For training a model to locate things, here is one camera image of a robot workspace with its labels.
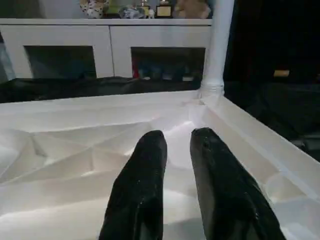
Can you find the small red box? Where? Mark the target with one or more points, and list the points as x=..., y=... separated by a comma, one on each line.
x=135, y=72

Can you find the small tan label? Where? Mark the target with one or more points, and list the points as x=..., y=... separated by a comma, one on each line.
x=282, y=73

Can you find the small brown white plush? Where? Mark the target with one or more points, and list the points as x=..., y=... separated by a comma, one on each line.
x=91, y=8

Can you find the white plastic table leg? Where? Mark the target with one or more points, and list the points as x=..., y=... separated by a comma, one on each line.
x=220, y=50

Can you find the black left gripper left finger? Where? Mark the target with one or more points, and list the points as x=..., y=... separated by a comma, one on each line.
x=140, y=195

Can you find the clear glass ornament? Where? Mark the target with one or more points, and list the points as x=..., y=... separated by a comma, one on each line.
x=143, y=2

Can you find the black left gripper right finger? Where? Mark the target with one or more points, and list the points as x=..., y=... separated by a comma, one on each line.
x=225, y=195

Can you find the white glass-door cabinet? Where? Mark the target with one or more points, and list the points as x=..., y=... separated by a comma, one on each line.
x=112, y=35

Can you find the yellow translucent award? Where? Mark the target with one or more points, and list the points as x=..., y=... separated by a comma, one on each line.
x=111, y=6

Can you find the gold trophy black base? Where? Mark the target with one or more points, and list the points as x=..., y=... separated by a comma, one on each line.
x=163, y=10

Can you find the white plastic table top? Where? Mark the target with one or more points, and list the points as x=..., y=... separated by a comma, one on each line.
x=62, y=150

